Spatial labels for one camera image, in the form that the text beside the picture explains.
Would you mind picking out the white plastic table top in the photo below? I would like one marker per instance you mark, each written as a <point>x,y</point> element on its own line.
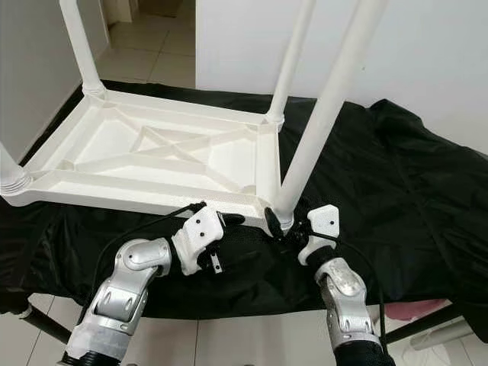
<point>114,137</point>

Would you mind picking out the black cloth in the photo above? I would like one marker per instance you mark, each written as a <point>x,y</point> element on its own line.
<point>427,198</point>

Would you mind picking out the pink cushion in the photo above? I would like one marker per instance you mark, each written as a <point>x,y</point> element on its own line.
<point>419,309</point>

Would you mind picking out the black pole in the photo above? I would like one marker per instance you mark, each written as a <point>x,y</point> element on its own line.
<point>442,324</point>

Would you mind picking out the black stand leg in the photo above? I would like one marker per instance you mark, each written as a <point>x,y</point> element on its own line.
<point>46,325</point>

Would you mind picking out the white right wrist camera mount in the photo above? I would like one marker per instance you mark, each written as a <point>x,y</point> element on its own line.
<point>324,221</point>

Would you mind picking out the white door frame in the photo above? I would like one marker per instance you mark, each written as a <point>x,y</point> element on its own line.
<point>120,8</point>

